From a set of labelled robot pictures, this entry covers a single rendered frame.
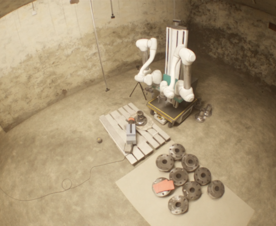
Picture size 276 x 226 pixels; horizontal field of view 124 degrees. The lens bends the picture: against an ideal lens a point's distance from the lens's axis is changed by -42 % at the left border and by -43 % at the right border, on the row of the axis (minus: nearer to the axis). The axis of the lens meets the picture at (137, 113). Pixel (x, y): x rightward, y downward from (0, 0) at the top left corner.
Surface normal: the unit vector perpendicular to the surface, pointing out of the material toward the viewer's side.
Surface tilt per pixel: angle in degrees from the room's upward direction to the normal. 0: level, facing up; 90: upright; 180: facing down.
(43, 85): 90
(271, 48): 89
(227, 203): 0
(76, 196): 0
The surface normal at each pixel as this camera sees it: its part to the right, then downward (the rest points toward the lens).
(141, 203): -0.06, -0.72
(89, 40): 0.59, 0.53
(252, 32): -0.81, 0.44
